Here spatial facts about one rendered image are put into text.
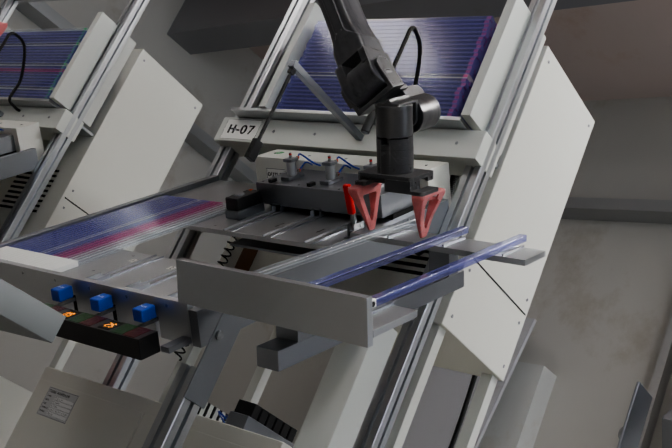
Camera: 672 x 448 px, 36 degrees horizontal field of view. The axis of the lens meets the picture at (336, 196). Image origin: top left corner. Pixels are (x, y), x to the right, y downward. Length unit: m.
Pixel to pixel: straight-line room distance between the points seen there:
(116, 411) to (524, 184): 1.03
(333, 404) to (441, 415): 3.17
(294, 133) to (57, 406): 0.82
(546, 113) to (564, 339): 2.52
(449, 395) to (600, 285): 0.87
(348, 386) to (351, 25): 0.55
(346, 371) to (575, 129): 1.24
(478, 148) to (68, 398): 1.00
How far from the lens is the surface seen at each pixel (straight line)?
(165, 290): 1.80
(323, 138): 2.41
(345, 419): 1.54
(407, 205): 2.10
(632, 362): 4.69
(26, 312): 1.39
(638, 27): 4.97
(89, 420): 2.19
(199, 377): 1.61
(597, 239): 5.08
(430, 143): 2.23
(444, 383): 4.80
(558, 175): 2.56
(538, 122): 2.46
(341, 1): 1.65
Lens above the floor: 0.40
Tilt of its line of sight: 20 degrees up
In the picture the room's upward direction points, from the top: 24 degrees clockwise
